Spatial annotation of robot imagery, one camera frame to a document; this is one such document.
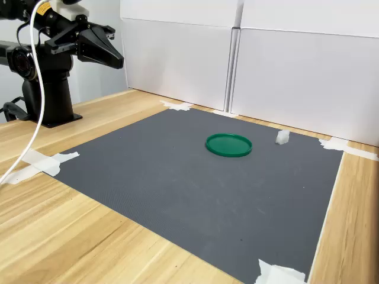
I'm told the white partition panel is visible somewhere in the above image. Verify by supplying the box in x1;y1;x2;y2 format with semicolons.
230;0;379;147
120;0;237;112

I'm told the small white plastic terminal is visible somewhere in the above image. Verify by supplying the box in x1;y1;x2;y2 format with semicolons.
275;129;290;145

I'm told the dark grey mat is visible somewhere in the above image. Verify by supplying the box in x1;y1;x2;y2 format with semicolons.
44;108;346;284

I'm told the thick black braided cable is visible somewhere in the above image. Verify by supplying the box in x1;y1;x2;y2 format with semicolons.
0;96;30;122

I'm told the round green lid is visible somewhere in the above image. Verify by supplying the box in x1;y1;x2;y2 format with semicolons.
205;133;253;158

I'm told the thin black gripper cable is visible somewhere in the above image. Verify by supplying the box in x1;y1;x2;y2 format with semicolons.
16;22;33;48

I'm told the white tape patch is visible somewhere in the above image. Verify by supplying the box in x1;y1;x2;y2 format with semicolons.
0;149;81;186
159;100;195;112
255;259;307;284
318;136;379;162
211;109;238;118

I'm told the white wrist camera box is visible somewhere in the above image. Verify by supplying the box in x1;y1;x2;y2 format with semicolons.
49;0;89;21

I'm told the clear partition joint strip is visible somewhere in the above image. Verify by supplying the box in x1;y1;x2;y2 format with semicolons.
224;25;243;115

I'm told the white camera cable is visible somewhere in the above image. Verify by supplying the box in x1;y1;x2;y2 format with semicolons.
0;0;50;185

